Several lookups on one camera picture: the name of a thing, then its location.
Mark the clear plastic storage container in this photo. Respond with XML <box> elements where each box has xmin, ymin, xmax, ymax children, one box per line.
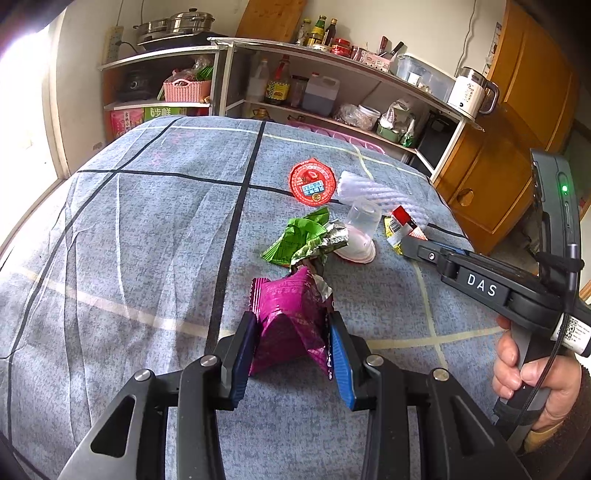
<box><xmin>396</xmin><ymin>54</ymin><xmax>455</xmax><ymax>102</ymax></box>

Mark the wooden cutting board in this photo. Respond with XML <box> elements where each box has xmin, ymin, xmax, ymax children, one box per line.
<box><xmin>235</xmin><ymin>0</ymin><xmax>308</xmax><ymax>43</ymax></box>

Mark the green foil snack wrapper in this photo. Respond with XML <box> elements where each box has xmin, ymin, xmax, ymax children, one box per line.
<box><xmin>260</xmin><ymin>207</ymin><xmax>349</xmax><ymax>269</ymax></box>

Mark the red lidded jar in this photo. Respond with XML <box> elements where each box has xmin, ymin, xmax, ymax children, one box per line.
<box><xmin>331</xmin><ymin>38</ymin><xmax>353</xmax><ymax>58</ymax></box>

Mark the pink storage box lid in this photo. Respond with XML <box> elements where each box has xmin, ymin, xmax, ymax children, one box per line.
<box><xmin>287</xmin><ymin>118</ymin><xmax>385</xmax><ymax>154</ymax></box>

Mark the green cardboard box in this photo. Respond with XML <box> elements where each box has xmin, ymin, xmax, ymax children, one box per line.
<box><xmin>143</xmin><ymin>106</ymin><xmax>187</xmax><ymax>122</ymax></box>

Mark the soy sauce bottle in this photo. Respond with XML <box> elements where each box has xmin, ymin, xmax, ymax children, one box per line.
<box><xmin>264</xmin><ymin>55</ymin><xmax>291</xmax><ymax>105</ymax></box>

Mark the magenta snack wrapper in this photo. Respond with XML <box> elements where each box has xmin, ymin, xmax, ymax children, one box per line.
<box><xmin>249</xmin><ymin>266</ymin><xmax>332</xmax><ymax>378</ymax></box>

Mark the white electric kettle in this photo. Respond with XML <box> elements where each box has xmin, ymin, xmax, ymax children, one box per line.
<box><xmin>447</xmin><ymin>67</ymin><xmax>500</xmax><ymax>120</ymax></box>

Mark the red lidded jelly cup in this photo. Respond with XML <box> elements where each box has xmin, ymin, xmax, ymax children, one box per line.
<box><xmin>288</xmin><ymin>158</ymin><xmax>337</xmax><ymax>207</ymax></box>

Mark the steel steamer pot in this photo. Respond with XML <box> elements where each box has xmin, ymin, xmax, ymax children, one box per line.
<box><xmin>133</xmin><ymin>8</ymin><xmax>215</xmax><ymax>47</ymax></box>

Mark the yellow cooking oil bottle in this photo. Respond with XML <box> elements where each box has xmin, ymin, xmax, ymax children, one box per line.
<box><xmin>252</xmin><ymin>108</ymin><xmax>271</xmax><ymax>121</ymax></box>

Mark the white metal shelf unit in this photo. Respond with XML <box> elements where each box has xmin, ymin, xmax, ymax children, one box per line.
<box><xmin>99</xmin><ymin>37</ymin><xmax>477</xmax><ymax>180</ymax></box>

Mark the white power strip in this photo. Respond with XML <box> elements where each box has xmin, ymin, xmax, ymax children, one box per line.
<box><xmin>102</xmin><ymin>26</ymin><xmax>124</xmax><ymax>64</ymax></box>

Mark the wooden door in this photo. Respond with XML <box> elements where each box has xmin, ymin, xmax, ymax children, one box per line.
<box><xmin>435</xmin><ymin>1</ymin><xmax>580</xmax><ymax>254</ymax></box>

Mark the person's right hand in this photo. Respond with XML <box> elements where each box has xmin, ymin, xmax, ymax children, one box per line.
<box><xmin>492</xmin><ymin>316</ymin><xmax>583</xmax><ymax>432</ymax></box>

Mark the blue plaid tablecloth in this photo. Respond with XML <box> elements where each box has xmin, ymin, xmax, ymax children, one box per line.
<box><xmin>1</xmin><ymin>117</ymin><xmax>498</xmax><ymax>479</ymax></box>

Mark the dark vinegar jug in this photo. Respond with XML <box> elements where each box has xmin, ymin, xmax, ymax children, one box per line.
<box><xmin>301</xmin><ymin>72</ymin><xmax>341</xmax><ymax>117</ymax></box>

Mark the pink woven basket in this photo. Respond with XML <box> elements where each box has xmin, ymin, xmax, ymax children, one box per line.
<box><xmin>163</xmin><ymin>79</ymin><xmax>211</xmax><ymax>103</ymax></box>

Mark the clear plastic cup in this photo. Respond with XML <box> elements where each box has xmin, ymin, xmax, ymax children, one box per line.
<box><xmin>335</xmin><ymin>198</ymin><xmax>382</xmax><ymax>264</ymax></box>

